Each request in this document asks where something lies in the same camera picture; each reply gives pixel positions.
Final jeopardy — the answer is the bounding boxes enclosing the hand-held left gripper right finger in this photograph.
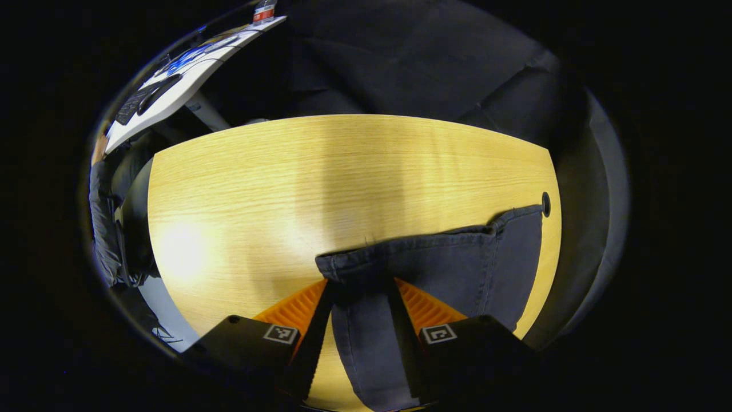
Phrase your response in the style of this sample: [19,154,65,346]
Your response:
[392,278,539,405]

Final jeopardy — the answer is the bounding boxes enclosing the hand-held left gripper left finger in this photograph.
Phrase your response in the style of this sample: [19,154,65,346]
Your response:
[183,279,334,401]

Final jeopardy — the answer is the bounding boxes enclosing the dark grey jeans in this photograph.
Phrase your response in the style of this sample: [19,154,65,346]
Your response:
[315,204,545,412]

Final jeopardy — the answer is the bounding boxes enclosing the black chair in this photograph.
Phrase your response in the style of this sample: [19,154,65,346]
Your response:
[89,132,164,287]

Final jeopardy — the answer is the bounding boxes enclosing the black backdrop cloth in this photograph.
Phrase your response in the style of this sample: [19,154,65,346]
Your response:
[206,0,590,155]

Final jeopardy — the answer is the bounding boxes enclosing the white desk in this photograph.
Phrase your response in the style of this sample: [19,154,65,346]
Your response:
[105,15,288,154]

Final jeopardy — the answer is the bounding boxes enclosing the black keyboard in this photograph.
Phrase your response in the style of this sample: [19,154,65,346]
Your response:
[114,73,185,126]

